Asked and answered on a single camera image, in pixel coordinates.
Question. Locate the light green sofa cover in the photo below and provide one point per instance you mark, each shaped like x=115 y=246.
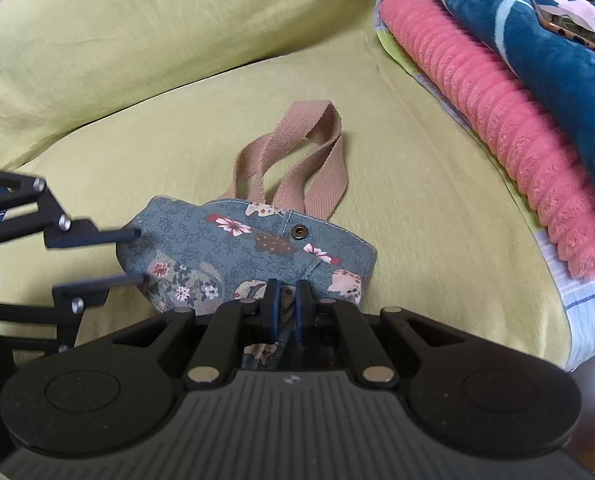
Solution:
x=116 y=101

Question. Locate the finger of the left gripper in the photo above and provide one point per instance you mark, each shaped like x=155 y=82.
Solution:
x=72 y=300
x=61 y=231

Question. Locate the cat print denim tote bag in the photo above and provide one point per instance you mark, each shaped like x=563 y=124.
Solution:
x=272 y=222

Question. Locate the smartphone with patterned case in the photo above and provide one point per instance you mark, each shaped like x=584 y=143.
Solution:
x=573 y=29

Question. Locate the blue patterned folded blanket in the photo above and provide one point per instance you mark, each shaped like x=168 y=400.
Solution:
x=558 y=71

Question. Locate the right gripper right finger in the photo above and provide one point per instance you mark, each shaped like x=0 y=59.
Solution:
x=341 y=326

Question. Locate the pastel patchwork sheet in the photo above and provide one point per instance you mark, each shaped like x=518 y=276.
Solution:
x=577 y=299

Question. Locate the pink ribbed folded blanket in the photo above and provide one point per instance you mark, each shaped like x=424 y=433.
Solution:
x=560 y=184

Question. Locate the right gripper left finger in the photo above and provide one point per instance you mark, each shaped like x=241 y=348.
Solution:
x=235 y=325

